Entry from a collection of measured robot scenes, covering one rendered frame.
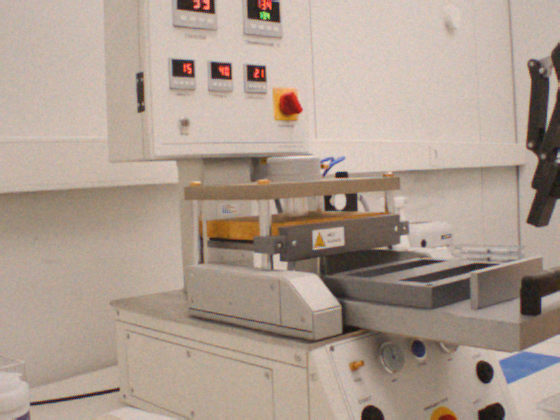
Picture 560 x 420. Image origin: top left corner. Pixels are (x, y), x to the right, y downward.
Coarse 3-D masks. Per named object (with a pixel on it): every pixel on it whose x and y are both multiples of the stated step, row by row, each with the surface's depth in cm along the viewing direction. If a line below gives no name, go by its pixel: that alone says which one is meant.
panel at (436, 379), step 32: (352, 352) 84; (480, 352) 99; (352, 384) 82; (384, 384) 85; (416, 384) 88; (448, 384) 92; (480, 384) 96; (352, 416) 80; (384, 416) 83; (416, 416) 86; (512, 416) 97
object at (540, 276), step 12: (528, 276) 71; (540, 276) 71; (552, 276) 72; (528, 288) 70; (540, 288) 70; (552, 288) 72; (528, 300) 70; (540, 300) 70; (528, 312) 70; (540, 312) 70
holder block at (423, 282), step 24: (384, 264) 96; (408, 264) 97; (432, 264) 93; (456, 264) 92; (480, 264) 93; (336, 288) 87; (360, 288) 84; (384, 288) 81; (408, 288) 79; (432, 288) 77; (456, 288) 80
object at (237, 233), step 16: (288, 208) 105; (304, 208) 105; (208, 224) 105; (224, 224) 102; (240, 224) 100; (256, 224) 97; (272, 224) 95; (288, 224) 94; (224, 240) 103; (240, 240) 100
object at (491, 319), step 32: (480, 288) 75; (512, 288) 80; (352, 320) 84; (384, 320) 80; (416, 320) 77; (448, 320) 74; (480, 320) 71; (512, 320) 69; (544, 320) 71; (512, 352) 71
